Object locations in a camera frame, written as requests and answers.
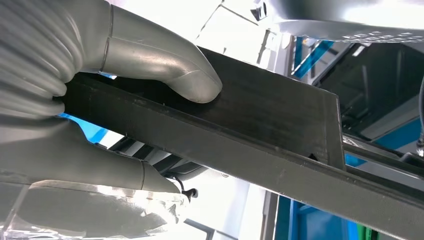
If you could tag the blue metal shelf rack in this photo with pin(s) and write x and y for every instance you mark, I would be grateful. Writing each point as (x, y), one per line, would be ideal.
(318, 218)

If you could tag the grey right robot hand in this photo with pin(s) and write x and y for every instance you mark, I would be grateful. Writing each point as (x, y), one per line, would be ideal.
(66, 165)

